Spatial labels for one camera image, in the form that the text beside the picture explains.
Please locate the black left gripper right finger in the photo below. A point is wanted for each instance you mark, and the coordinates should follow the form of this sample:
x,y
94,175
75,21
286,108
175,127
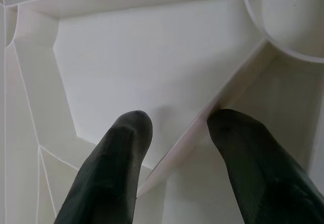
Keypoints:
x,y
263,178

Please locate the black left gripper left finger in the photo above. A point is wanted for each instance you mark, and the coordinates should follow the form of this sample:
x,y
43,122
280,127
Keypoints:
x,y
108,178

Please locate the white plastic table top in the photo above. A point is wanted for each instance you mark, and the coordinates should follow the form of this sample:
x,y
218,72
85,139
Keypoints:
x,y
152,56

